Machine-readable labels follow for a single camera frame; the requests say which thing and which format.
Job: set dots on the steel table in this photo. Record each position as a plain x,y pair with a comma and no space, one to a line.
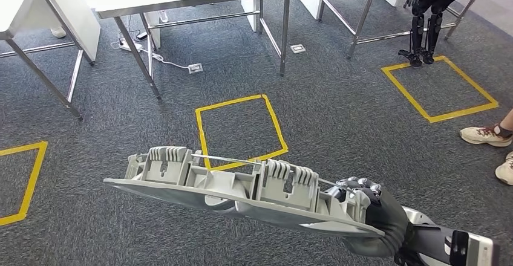
16,4
364,16

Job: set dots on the person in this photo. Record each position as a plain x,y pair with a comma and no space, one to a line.
507,124

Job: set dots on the grey plastic wheel hubcap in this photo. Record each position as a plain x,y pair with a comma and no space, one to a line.
240,200

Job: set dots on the beige sneaker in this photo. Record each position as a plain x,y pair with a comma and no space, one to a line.
483,136
505,172

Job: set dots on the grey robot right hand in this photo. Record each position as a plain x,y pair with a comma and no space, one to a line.
386,220

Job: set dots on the floor socket plate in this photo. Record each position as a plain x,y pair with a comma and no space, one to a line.
195,68
297,48

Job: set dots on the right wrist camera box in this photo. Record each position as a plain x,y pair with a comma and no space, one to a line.
477,250

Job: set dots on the white power strip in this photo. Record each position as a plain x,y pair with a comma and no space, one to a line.
130,46

